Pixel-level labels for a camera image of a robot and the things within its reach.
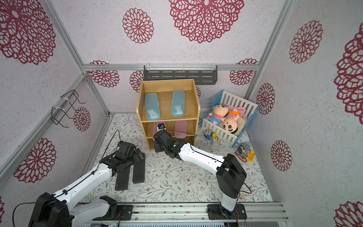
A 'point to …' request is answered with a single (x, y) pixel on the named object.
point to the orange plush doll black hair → (230, 123)
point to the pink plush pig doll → (220, 111)
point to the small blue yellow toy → (213, 135)
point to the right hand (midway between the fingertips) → (162, 141)
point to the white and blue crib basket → (247, 109)
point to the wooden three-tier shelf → (164, 89)
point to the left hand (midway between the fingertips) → (136, 157)
